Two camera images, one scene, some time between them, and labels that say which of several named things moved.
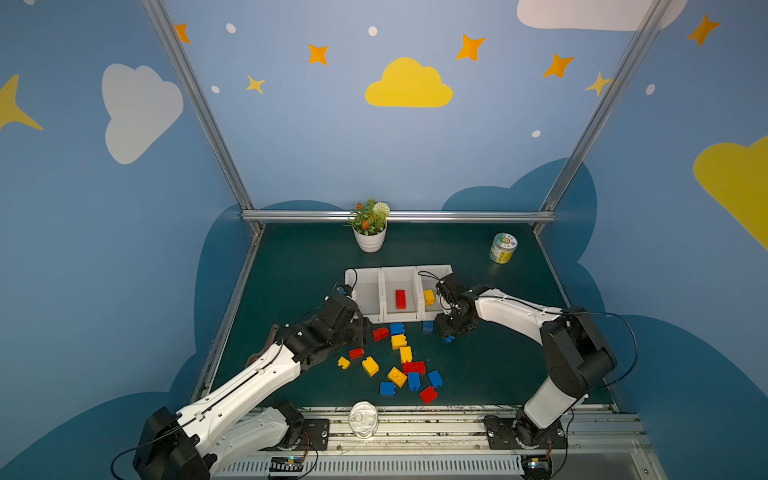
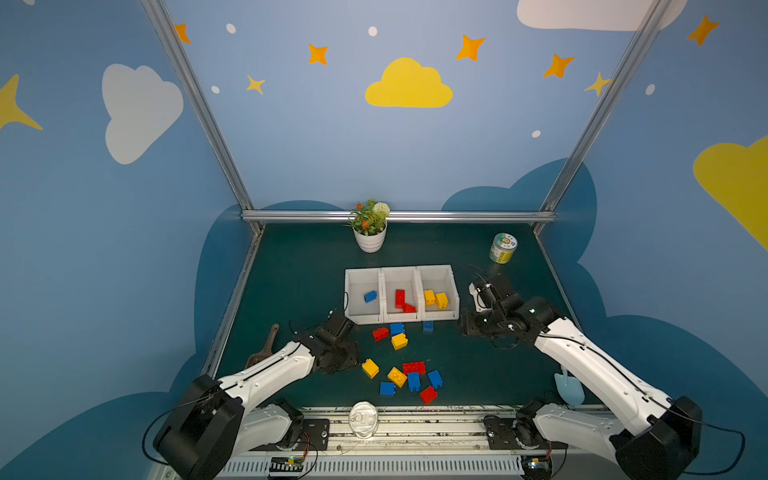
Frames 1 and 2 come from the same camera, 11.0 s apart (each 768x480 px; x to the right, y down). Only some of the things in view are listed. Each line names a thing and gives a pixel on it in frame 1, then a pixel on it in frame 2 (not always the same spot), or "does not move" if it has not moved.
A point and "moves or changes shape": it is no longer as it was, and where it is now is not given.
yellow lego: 406,354 moves or changes shape
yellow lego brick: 429,297 does not move
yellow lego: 370,366 does not move
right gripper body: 450,324 → 480,323
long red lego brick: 401,300 does not move
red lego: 414,367 does not move
